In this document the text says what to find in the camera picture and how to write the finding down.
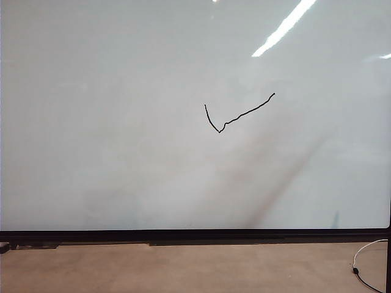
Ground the whiteboard with black frame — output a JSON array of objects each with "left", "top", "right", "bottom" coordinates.
[{"left": 0, "top": 0, "right": 391, "bottom": 244}]

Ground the white and black cable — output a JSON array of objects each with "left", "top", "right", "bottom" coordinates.
[{"left": 352, "top": 238, "right": 390, "bottom": 293}]

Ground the black whiteboard stand post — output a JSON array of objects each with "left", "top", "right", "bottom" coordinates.
[{"left": 387, "top": 183, "right": 391, "bottom": 293}]

